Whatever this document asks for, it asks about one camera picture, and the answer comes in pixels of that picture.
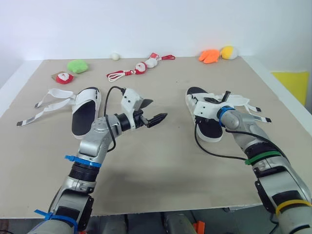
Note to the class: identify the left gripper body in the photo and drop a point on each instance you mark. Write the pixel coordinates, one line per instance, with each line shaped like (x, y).
(140, 119)

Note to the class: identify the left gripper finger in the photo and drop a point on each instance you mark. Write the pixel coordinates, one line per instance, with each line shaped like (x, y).
(147, 103)
(157, 118)

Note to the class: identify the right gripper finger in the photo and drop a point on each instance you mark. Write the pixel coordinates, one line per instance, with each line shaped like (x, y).
(226, 95)

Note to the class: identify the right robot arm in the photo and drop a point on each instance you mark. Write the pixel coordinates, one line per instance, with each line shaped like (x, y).
(273, 175)

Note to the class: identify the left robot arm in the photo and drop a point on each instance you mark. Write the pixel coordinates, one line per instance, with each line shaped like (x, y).
(90, 146)

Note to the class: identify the white sandal with black insole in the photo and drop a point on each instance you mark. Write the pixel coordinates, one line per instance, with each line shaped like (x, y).
(210, 129)
(84, 114)

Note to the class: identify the orange plush toy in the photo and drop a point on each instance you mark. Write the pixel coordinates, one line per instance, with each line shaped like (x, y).
(209, 56)

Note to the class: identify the yellow and white plush toy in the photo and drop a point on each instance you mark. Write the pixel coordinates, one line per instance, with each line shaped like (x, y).
(228, 52)

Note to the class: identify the white ball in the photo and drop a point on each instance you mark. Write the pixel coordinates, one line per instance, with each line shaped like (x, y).
(115, 56)

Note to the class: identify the yellow cushion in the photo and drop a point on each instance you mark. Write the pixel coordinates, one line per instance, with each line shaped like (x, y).
(292, 85)

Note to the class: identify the green plush toy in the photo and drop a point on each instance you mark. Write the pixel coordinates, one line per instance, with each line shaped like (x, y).
(77, 66)

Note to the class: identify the red and white plush toy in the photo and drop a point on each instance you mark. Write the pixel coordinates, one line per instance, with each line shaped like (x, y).
(64, 78)

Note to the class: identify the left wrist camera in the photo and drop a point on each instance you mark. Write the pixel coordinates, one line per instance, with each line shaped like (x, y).
(129, 100)

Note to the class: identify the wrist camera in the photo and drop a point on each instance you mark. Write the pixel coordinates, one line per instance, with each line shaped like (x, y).
(207, 109)
(129, 100)

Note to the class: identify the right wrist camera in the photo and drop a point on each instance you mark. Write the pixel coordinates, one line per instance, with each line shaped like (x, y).
(207, 109)

